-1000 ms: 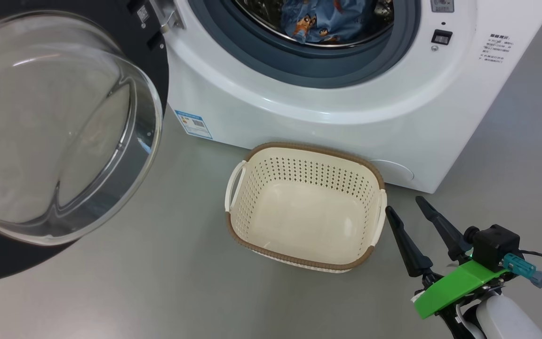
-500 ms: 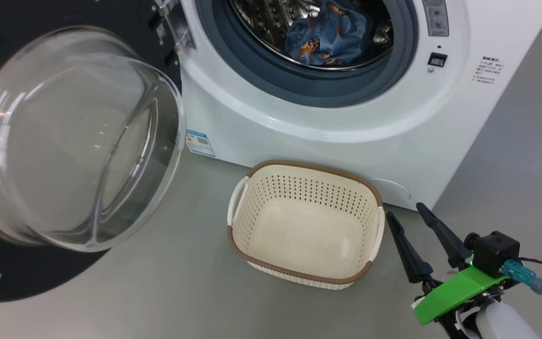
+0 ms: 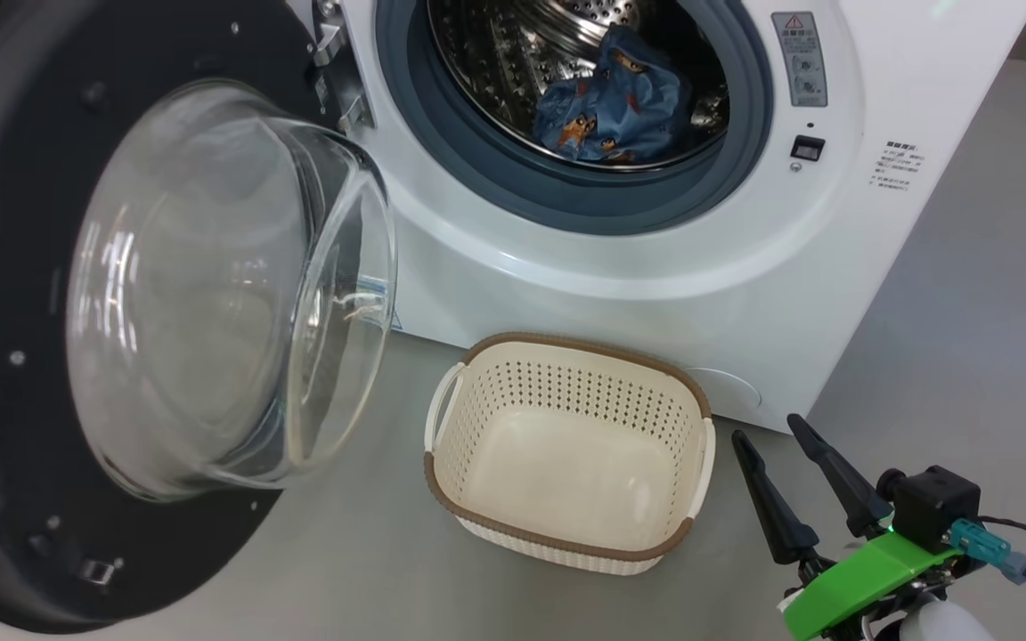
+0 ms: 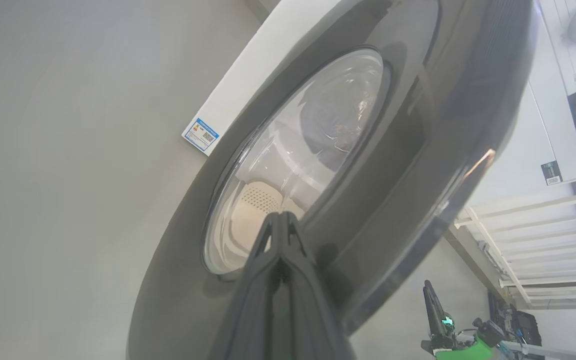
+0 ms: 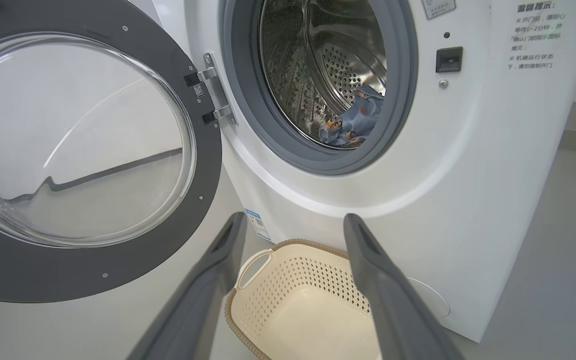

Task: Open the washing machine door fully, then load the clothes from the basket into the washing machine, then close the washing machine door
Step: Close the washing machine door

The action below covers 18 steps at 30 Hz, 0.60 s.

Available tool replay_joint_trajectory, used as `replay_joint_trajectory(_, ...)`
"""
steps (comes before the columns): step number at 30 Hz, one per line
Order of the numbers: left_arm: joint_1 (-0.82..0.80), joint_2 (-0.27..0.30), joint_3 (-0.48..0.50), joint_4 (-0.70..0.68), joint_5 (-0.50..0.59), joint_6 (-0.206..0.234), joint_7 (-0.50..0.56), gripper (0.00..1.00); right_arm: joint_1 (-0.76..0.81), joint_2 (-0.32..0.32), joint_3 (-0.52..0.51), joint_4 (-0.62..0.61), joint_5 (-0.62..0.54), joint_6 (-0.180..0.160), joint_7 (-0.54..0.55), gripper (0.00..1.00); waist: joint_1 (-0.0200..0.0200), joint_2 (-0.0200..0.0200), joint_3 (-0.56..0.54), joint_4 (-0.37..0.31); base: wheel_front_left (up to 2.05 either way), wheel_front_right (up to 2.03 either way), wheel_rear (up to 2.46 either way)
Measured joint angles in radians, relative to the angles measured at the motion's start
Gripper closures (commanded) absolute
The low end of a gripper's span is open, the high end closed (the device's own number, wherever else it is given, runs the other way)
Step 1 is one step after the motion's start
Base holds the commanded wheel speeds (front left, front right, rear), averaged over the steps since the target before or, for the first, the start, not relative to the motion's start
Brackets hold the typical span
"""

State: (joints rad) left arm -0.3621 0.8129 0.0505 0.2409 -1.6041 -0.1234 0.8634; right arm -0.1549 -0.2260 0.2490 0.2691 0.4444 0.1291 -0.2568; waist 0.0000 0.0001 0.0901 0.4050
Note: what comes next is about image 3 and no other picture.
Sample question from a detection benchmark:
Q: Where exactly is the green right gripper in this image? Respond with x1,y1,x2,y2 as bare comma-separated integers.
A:
730,412,961,641

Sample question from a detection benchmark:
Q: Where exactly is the white front-load washing machine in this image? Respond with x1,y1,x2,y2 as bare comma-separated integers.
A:
286,0,1026,436

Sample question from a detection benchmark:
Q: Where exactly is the cream perforated basket brown rim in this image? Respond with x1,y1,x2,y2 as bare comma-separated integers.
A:
423,331,717,577

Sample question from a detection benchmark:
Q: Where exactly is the grey rubber door gasket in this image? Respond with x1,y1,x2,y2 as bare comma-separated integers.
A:
374,0,775,238

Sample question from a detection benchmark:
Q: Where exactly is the metal washer door hinge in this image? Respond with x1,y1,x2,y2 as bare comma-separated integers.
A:
306,0,379,136

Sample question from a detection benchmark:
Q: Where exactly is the round white filter cover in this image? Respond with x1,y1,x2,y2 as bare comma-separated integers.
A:
680,366,762,413

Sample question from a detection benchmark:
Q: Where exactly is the grey warning sticker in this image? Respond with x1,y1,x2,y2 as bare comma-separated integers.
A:
770,11,830,109

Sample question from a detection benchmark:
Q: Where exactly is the steel perforated washer drum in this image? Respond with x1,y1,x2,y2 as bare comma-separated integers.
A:
426,0,733,172

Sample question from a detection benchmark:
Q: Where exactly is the teal right camera cable connector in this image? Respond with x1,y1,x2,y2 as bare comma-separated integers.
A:
950,518,1026,587

